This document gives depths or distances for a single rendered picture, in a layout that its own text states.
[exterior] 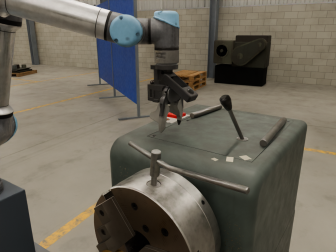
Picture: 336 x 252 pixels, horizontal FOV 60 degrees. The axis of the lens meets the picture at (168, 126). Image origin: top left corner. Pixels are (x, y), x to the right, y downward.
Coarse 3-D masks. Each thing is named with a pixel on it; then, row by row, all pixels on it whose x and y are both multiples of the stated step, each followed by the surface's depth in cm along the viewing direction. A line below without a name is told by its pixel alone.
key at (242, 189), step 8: (128, 144) 71; (136, 144) 70; (144, 152) 67; (160, 160) 64; (168, 168) 61; (176, 168) 60; (192, 176) 56; (200, 176) 55; (208, 176) 54; (216, 184) 52; (224, 184) 50; (232, 184) 49; (248, 192) 48
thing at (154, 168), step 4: (152, 152) 64; (156, 152) 64; (160, 152) 64; (152, 156) 64; (156, 156) 64; (160, 156) 65; (152, 160) 64; (152, 164) 64; (156, 164) 64; (152, 168) 65; (156, 168) 65; (152, 172) 65; (156, 172) 65; (152, 176) 66; (156, 176) 66; (152, 180) 66; (156, 180) 67; (152, 184) 67; (156, 184) 67
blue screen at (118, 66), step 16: (112, 0) 640; (128, 0) 531; (96, 48) 888; (112, 48) 695; (128, 48) 568; (112, 64) 715; (128, 64) 582; (112, 80) 738; (128, 80) 596; (112, 96) 737; (128, 96) 611
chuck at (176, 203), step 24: (120, 192) 68; (144, 192) 64; (168, 192) 66; (96, 216) 76; (144, 216) 65; (168, 216) 61; (192, 216) 64; (144, 240) 77; (168, 240) 63; (192, 240) 61
